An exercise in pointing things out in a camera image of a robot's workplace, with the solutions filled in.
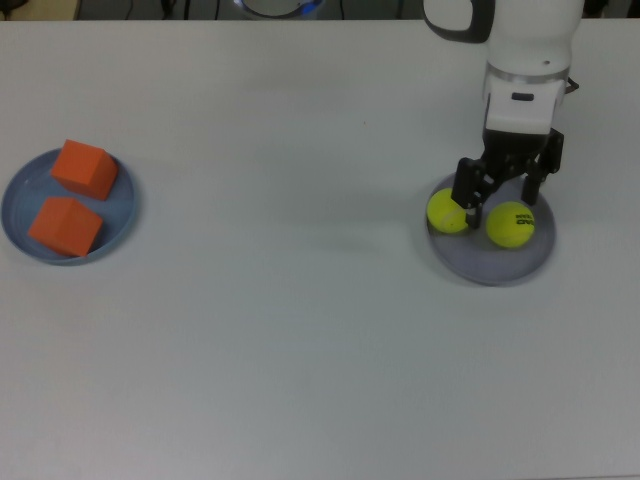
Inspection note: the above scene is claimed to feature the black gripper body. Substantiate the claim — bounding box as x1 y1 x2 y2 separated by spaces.
481 127 552 172

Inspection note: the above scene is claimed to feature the plain yellow tennis ball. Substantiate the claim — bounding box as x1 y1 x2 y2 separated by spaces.
426 188 472 235

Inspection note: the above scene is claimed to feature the yellow tennis ball black logo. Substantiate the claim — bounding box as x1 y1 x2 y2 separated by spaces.
486 200 536 250

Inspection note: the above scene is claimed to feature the orange foam cube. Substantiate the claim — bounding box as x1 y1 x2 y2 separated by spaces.
27 196 105 259
50 138 120 203

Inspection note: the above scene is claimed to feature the lilac round plate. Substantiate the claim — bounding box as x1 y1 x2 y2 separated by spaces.
424 167 558 288

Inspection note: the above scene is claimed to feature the blue round plate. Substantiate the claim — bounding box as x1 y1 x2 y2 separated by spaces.
0 148 143 267

